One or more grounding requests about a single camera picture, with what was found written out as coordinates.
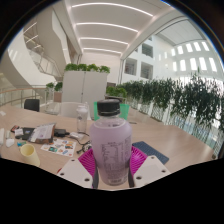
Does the colourful sticker sheet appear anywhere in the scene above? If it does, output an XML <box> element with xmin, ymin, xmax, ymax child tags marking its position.
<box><xmin>40</xmin><ymin>138</ymin><xmax>77</xmax><ymax>158</ymax></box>

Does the white computer mouse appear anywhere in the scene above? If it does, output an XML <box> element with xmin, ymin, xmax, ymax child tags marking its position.
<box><xmin>4</xmin><ymin>138</ymin><xmax>16</xmax><ymax>148</ymax></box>

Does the row of green potted trees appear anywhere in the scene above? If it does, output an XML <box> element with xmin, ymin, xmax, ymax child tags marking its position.
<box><xmin>105</xmin><ymin>74</ymin><xmax>224</xmax><ymax>148</ymax></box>

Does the white cabinet topped with plants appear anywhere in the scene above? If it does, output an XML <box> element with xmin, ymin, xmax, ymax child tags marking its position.
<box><xmin>61</xmin><ymin>63</ymin><xmax>111</xmax><ymax>111</ymax></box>

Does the brown planter with green plant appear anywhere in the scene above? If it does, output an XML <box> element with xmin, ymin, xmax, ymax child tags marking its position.
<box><xmin>45</xmin><ymin>81</ymin><xmax>64</xmax><ymax>103</ymax></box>

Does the black power adapter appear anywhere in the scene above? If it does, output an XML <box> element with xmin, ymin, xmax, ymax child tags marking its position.
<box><xmin>53</xmin><ymin>128</ymin><xmax>71</xmax><ymax>138</ymax></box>

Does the wood-topped glass railing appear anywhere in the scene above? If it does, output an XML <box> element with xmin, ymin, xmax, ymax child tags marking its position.
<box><xmin>0</xmin><ymin>85</ymin><xmax>48</xmax><ymax>108</ymax></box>

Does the printed booklet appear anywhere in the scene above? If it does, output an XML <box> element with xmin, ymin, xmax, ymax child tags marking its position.
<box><xmin>28</xmin><ymin>122</ymin><xmax>57</xmax><ymax>145</ymax></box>

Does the group of ceiling light strips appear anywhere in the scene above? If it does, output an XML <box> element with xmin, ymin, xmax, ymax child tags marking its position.
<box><xmin>71</xmin><ymin>2</ymin><xmax>154</xmax><ymax>56</ymax></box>

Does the white power strip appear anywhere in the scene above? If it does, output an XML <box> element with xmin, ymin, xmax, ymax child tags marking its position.
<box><xmin>0</xmin><ymin>128</ymin><xmax>6</xmax><ymax>145</ymax></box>

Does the black chair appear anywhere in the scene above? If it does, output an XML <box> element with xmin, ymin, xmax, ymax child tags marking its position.
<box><xmin>23</xmin><ymin>98</ymin><xmax>41</xmax><ymax>113</ymax></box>

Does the purple drink bottle black cap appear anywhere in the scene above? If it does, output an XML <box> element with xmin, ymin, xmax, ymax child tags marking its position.
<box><xmin>89</xmin><ymin>98</ymin><xmax>133</xmax><ymax>187</ymax></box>

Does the black notebook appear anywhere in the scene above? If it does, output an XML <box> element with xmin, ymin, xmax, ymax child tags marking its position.
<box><xmin>20</xmin><ymin>126</ymin><xmax>36</xmax><ymax>141</ymax></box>

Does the cream yellow mug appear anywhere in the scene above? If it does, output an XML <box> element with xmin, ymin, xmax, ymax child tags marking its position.
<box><xmin>19</xmin><ymin>143</ymin><xmax>41</xmax><ymax>168</ymax></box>

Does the clear shaker bottle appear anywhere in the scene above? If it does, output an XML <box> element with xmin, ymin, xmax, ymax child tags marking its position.
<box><xmin>75</xmin><ymin>102</ymin><xmax>90</xmax><ymax>134</ymax></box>

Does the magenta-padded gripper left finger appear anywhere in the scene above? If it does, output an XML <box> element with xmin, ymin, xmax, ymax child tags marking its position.
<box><xmin>56</xmin><ymin>148</ymin><xmax>100</xmax><ymax>190</ymax></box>

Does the black cable bundle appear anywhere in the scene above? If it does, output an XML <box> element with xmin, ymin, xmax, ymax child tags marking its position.
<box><xmin>68</xmin><ymin>131</ymin><xmax>93</xmax><ymax>154</ymax></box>

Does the white chair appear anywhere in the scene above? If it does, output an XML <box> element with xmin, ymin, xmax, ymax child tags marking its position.
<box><xmin>59</xmin><ymin>101</ymin><xmax>93</xmax><ymax>121</ymax></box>

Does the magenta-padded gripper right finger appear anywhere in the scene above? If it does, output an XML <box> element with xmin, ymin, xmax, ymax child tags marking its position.
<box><xmin>128</xmin><ymin>145</ymin><xmax>172</xmax><ymax>188</ymax></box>

